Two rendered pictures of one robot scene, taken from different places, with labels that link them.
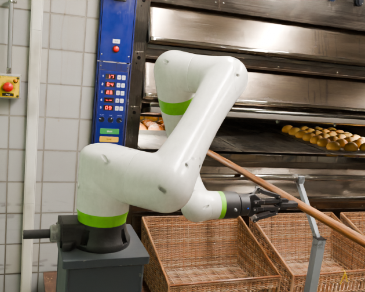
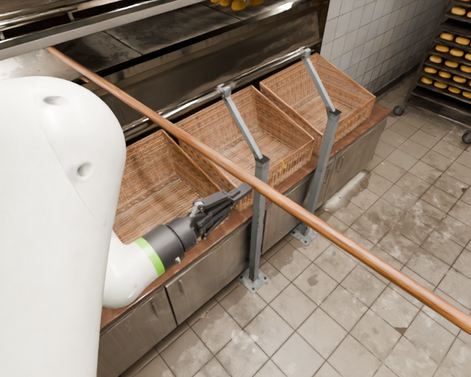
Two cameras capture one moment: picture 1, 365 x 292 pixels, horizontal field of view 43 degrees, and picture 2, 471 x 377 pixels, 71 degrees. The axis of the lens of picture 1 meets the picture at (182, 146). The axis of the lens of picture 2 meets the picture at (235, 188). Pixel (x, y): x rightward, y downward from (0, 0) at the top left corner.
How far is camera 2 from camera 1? 1.08 m
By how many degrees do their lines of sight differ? 40
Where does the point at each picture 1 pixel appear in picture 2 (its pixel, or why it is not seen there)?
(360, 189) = (274, 51)
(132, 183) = not seen: outside the picture
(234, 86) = (89, 217)
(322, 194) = (241, 71)
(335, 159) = (247, 26)
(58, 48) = not seen: outside the picture
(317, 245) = (262, 169)
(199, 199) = (117, 288)
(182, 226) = not seen: hidden behind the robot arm
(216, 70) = not seen: outside the picture
